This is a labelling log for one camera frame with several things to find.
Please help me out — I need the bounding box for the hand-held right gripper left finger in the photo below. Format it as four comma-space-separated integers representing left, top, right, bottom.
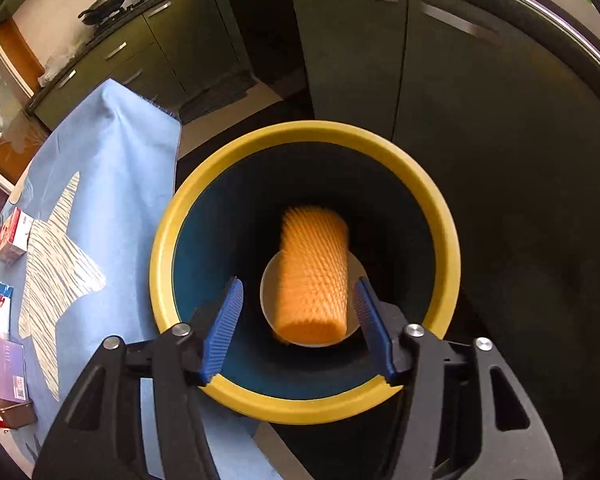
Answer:
32, 276, 244, 480

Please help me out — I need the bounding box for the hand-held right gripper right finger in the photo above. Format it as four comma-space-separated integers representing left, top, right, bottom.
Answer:
352, 276, 563, 480

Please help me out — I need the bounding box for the orange foam roller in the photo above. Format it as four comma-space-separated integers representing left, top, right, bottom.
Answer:
271, 205, 351, 346

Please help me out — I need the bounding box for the yellow-rimmed dark bin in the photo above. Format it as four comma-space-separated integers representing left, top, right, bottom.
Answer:
149, 120, 462, 426

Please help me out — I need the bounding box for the white round disc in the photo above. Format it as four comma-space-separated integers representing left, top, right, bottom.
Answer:
260, 250, 370, 347

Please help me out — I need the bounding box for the blue printed tablecloth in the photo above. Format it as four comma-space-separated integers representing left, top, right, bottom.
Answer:
0, 78, 281, 480

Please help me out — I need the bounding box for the purple flat box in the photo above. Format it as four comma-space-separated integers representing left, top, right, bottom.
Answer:
0, 334, 28, 403

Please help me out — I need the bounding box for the silver packet with blue end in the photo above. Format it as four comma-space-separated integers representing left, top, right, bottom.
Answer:
0, 282, 15, 333

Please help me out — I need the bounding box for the dark metal tin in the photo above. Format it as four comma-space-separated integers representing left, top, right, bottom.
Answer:
0, 395, 36, 430

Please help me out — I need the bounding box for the small red white box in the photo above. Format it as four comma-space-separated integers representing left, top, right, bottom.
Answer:
0, 208, 34, 266

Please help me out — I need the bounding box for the dark floor mat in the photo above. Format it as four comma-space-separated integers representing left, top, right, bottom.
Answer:
180, 72, 256, 123

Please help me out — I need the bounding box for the green door cabinet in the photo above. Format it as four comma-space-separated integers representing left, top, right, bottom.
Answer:
286, 0, 600, 311

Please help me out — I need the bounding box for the green drawer cabinet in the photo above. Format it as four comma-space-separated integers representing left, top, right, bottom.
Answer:
25, 0, 253, 133

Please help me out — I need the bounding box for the white plastic bag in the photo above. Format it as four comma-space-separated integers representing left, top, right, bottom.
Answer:
37, 40, 81, 88

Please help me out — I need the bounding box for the glass sliding door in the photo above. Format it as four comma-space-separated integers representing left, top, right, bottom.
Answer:
0, 17, 46, 196

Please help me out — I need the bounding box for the black wok with lid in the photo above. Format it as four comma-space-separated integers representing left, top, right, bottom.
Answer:
77, 0, 128, 27

